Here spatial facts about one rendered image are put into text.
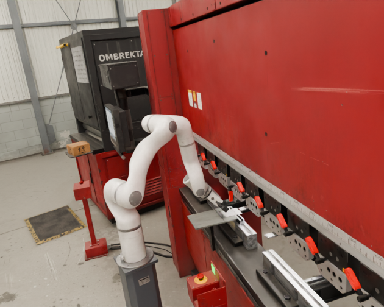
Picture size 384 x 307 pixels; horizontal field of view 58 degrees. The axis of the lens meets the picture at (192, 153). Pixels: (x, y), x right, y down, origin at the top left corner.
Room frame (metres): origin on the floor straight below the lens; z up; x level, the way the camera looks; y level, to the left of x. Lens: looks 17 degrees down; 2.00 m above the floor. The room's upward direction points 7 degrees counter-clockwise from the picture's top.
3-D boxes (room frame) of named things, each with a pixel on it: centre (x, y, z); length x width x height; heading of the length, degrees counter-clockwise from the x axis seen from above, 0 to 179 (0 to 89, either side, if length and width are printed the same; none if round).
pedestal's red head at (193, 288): (1.58, 0.01, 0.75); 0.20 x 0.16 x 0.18; 17
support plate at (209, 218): (1.91, -0.07, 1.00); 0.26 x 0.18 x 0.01; 105
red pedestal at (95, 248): (3.29, 1.15, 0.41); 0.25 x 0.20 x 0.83; 105
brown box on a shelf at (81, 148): (3.87, 1.30, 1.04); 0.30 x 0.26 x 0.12; 29
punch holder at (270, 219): (1.39, -0.36, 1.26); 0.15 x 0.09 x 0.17; 15
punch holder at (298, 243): (1.20, -0.41, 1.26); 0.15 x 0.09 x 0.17; 15
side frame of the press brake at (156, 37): (2.94, -0.14, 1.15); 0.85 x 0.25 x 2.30; 105
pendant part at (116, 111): (2.97, 0.61, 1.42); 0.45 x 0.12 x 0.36; 20
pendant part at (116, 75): (3.04, 0.55, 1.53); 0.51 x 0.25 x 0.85; 20
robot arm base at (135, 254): (1.56, 0.35, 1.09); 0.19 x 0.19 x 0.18
